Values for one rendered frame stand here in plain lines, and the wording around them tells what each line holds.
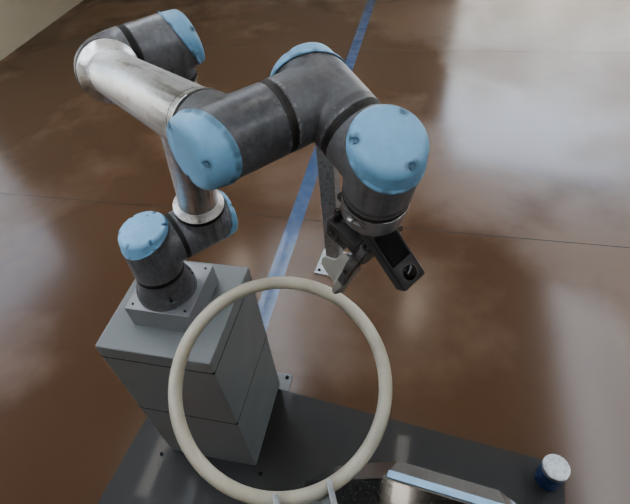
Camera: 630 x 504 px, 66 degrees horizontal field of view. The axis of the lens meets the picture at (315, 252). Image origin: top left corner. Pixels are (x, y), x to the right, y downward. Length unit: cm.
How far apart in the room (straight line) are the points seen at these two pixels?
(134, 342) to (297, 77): 124
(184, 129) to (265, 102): 9
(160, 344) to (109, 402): 106
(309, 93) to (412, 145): 13
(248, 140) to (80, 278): 278
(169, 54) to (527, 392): 205
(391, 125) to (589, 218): 289
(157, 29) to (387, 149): 67
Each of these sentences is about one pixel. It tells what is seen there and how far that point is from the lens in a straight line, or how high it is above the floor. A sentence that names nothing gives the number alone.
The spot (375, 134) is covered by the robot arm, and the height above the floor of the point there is 183.
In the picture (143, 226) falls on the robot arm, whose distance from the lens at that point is 148.
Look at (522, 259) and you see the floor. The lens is 301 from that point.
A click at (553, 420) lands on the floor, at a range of 248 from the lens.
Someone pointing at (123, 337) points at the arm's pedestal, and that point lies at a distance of 171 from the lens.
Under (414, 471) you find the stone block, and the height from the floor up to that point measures 74.
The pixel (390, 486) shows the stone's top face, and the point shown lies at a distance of 139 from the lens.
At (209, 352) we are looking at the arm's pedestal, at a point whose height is 85.
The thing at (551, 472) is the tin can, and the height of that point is 14.
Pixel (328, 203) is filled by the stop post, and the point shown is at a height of 50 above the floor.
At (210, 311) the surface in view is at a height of 125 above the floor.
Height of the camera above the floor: 213
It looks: 46 degrees down
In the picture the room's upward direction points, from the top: 7 degrees counter-clockwise
